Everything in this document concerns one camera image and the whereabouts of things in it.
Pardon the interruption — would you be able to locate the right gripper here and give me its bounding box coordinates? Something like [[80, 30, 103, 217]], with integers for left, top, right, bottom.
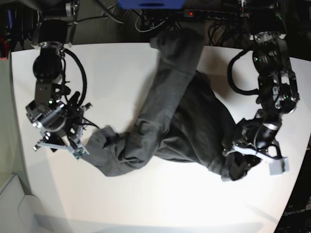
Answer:
[[33, 103, 92, 152]]

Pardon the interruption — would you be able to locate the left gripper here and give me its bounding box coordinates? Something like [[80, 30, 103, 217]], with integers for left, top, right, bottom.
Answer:
[[223, 118, 282, 181]]

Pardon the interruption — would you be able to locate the dark grey t-shirt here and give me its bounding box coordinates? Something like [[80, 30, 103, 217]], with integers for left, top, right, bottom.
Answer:
[[84, 28, 237, 177]]

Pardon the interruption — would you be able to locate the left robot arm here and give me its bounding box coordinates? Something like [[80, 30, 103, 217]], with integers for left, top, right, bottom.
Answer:
[[221, 0, 300, 181]]

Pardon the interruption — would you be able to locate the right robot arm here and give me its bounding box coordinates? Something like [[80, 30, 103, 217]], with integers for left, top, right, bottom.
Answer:
[[26, 0, 96, 159]]

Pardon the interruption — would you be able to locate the white side table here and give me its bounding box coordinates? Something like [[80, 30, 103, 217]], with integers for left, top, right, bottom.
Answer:
[[0, 175, 53, 233]]

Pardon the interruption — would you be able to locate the red clamp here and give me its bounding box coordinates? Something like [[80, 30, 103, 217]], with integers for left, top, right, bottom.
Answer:
[[0, 36, 10, 60]]

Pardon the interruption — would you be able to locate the black power strip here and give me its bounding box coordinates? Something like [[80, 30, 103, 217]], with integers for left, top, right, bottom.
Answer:
[[183, 9, 238, 20]]

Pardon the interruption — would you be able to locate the blue box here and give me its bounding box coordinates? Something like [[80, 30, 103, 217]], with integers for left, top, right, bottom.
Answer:
[[118, 0, 185, 9]]

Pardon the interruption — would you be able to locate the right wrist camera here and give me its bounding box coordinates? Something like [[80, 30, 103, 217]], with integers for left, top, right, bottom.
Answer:
[[70, 145, 89, 160]]

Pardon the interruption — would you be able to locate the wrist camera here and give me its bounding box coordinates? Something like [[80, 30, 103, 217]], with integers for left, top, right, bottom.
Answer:
[[70, 145, 89, 160], [269, 157, 290, 175]]

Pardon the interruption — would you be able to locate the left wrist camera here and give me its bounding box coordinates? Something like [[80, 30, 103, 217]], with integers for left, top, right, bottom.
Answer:
[[269, 157, 290, 175]]

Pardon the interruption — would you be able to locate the white cable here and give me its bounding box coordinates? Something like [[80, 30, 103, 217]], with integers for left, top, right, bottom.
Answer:
[[135, 11, 167, 33]]

